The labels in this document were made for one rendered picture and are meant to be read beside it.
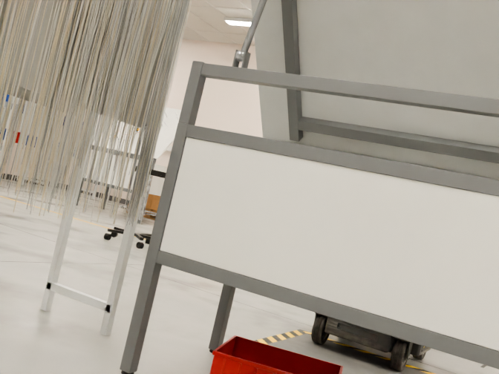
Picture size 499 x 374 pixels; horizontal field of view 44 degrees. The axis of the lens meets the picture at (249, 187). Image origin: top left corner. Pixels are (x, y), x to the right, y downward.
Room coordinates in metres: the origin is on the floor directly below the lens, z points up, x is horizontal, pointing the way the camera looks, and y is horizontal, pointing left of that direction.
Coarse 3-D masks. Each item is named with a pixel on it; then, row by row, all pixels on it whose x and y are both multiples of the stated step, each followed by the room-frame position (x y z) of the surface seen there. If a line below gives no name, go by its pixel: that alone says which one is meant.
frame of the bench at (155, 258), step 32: (192, 128) 1.87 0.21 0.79; (320, 160) 1.68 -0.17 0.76; (352, 160) 1.64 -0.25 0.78; (384, 160) 1.60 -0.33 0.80; (480, 192) 1.49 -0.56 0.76; (160, 224) 1.89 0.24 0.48; (160, 256) 1.88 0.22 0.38; (224, 288) 2.40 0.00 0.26; (256, 288) 1.73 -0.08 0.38; (224, 320) 2.39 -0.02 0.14; (352, 320) 1.60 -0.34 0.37; (384, 320) 1.56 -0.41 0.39; (128, 352) 1.89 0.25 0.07; (448, 352) 1.49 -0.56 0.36; (480, 352) 1.46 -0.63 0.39
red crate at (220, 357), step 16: (224, 352) 2.01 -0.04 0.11; (240, 352) 2.14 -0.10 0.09; (256, 352) 2.13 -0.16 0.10; (272, 352) 2.12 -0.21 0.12; (288, 352) 2.11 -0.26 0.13; (224, 368) 1.87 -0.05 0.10; (240, 368) 1.86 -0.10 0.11; (256, 368) 1.85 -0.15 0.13; (272, 368) 1.84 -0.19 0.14; (288, 368) 2.10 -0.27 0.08; (304, 368) 2.09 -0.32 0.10; (320, 368) 2.08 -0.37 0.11; (336, 368) 2.07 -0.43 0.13
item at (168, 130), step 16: (176, 112) 8.65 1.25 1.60; (160, 128) 8.44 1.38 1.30; (176, 128) 8.36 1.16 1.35; (160, 144) 8.17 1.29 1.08; (96, 160) 8.39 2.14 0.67; (112, 160) 8.26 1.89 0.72; (96, 176) 8.36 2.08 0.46; (112, 176) 8.23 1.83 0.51; (128, 176) 8.10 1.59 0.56; (80, 192) 8.49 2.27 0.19; (160, 192) 8.26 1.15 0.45
